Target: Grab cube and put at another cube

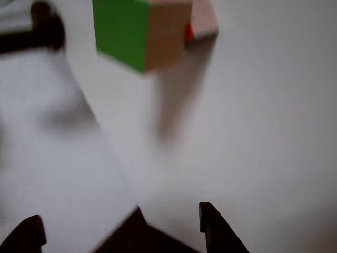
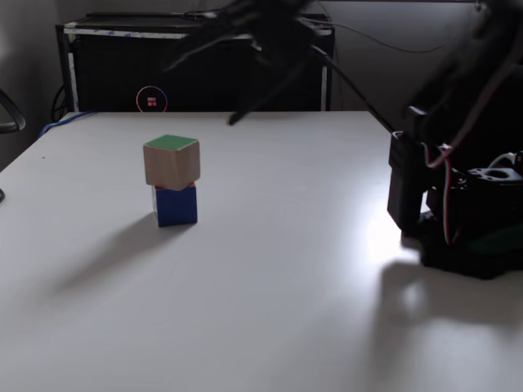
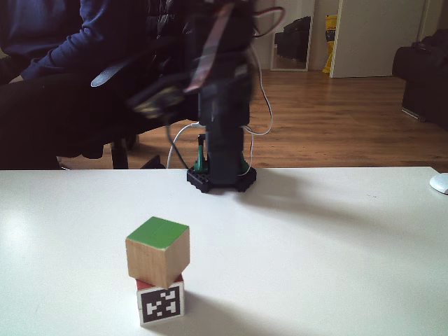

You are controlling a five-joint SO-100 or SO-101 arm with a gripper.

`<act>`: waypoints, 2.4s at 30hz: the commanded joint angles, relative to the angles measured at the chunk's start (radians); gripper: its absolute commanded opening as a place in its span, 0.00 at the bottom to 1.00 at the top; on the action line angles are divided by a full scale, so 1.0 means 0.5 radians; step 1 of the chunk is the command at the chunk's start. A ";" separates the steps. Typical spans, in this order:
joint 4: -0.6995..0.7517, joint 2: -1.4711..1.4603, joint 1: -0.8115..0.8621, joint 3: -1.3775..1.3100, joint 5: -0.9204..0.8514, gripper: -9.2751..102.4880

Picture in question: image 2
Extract green-topped wooden cube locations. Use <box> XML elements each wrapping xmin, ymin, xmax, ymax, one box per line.
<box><xmin>142</xmin><ymin>134</ymin><xmax>202</xmax><ymax>192</ymax></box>

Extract red-topped cube with marker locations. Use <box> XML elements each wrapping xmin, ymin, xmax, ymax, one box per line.
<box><xmin>150</xmin><ymin>183</ymin><xmax>199</xmax><ymax>229</ymax></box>

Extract black computer case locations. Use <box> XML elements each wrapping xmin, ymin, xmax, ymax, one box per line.
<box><xmin>55</xmin><ymin>11</ymin><xmax>337</xmax><ymax>114</ymax></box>

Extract black chair armrest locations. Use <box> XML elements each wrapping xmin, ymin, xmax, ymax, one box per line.
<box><xmin>0</xmin><ymin>87</ymin><xmax>27</xmax><ymax>135</ymax></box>

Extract black cable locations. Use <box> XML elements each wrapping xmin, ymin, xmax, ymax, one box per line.
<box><xmin>311</xmin><ymin>42</ymin><xmax>400</xmax><ymax>135</ymax></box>

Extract thin dark cable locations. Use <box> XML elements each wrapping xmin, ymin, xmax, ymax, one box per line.
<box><xmin>331</xmin><ymin>20</ymin><xmax>455</xmax><ymax>55</ymax></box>

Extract blue cable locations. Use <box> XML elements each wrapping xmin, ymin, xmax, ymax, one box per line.
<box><xmin>39</xmin><ymin>109</ymin><xmax>98</xmax><ymax>136</ymax></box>

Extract red white black servo wire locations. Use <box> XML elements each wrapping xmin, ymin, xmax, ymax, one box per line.
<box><xmin>422</xmin><ymin>141</ymin><xmax>465</xmax><ymax>247</ymax></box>

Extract white cable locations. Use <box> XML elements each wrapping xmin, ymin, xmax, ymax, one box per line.
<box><xmin>487</xmin><ymin>152</ymin><xmax>516</xmax><ymax>169</ymax></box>

